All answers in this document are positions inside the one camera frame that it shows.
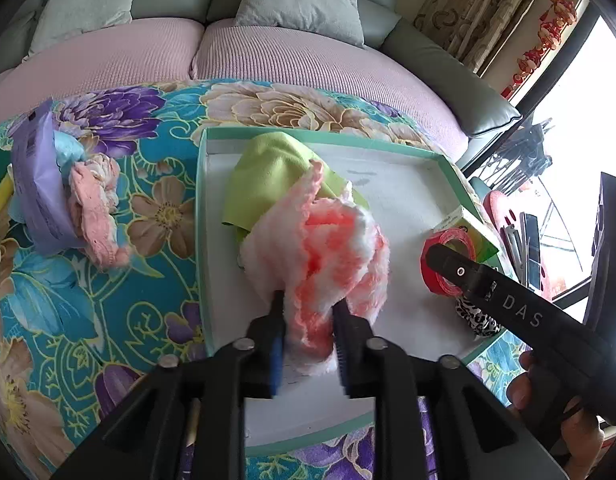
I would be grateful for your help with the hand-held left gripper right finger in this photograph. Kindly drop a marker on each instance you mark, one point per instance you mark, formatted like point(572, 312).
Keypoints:
point(342, 360)

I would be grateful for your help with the pink lace cloth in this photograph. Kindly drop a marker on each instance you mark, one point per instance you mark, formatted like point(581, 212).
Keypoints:
point(95, 205)

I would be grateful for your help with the green tissue packet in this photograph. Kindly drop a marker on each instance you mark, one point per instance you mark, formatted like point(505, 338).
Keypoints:
point(467, 220)

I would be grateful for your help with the red hanging decoration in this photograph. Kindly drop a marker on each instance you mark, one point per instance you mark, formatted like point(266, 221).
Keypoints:
point(547, 35)

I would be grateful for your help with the red plastic stool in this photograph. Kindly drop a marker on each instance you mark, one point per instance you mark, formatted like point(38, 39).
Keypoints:
point(497, 210)

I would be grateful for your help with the grey sofa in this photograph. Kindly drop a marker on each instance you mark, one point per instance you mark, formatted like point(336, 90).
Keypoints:
point(437, 75)

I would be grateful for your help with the yellow sponge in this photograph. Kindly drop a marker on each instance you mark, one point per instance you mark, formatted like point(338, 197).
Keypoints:
point(0, 195)

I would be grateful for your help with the floral blanket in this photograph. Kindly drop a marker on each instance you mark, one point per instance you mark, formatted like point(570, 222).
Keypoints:
point(88, 310)

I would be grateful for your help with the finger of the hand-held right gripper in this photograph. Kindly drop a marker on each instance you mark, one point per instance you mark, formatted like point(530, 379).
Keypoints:
point(455, 270)

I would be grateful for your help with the black silver tool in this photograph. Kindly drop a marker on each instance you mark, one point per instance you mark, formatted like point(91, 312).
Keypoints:
point(510, 255)

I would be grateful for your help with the leopard print scrunchie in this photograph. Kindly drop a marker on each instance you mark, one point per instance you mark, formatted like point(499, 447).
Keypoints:
point(480, 325)

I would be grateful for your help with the grey pillow with pink band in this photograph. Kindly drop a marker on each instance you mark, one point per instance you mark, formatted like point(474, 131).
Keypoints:
point(303, 5)

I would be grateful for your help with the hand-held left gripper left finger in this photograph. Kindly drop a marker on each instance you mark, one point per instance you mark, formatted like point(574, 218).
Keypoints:
point(277, 360)

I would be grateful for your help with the pink covered seat cushion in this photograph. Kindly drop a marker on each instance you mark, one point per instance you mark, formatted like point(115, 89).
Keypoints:
point(298, 60)
point(113, 55)

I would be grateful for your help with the black metal rack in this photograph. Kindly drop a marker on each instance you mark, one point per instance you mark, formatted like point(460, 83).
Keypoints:
point(517, 155)

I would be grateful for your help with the plain grey pillow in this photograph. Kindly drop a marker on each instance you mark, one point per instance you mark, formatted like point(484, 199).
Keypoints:
point(88, 0)

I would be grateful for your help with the smartphone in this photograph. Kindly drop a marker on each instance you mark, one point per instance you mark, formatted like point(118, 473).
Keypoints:
point(531, 250)

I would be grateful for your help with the patterned beige curtain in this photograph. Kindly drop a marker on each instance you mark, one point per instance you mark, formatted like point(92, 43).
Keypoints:
point(477, 10)

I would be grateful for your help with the purple wipes packet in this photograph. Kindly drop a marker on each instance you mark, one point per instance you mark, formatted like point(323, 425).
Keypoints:
point(38, 185)

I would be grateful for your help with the red tape roll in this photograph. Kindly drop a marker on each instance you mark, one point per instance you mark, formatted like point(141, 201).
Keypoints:
point(434, 280)

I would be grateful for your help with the blue face mask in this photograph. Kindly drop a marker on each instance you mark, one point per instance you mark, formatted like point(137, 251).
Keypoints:
point(70, 150)

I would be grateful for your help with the pink white fluffy towel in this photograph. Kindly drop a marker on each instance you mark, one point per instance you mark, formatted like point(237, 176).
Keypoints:
point(328, 250)

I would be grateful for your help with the green rimmed white tray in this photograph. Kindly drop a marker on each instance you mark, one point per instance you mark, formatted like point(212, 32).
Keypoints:
point(407, 200)

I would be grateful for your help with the person's right hand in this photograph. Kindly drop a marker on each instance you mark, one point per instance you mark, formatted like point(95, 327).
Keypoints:
point(580, 442)

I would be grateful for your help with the light green cloth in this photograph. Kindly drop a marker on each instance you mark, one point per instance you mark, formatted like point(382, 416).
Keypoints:
point(268, 170)

